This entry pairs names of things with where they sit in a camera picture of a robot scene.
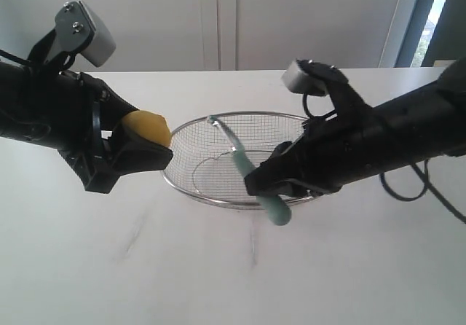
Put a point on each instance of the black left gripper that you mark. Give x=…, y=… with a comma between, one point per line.
x=84, y=116

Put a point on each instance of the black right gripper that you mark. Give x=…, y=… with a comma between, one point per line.
x=330, y=154

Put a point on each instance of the teal handled peeler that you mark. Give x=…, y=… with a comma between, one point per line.
x=277, y=210

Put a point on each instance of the yellow lemon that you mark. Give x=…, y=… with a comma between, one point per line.
x=142, y=128

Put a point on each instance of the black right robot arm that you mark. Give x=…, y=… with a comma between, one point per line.
x=429, y=121

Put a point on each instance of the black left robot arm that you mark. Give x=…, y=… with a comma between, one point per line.
x=21, y=93

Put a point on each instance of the oval metal wire basket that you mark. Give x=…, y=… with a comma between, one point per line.
x=202, y=167

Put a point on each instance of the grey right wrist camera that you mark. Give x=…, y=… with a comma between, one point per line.
x=311, y=77

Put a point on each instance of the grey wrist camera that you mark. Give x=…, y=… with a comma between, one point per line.
x=80, y=31
x=311, y=77

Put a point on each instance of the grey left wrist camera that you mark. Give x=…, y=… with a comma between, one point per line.
x=80, y=31

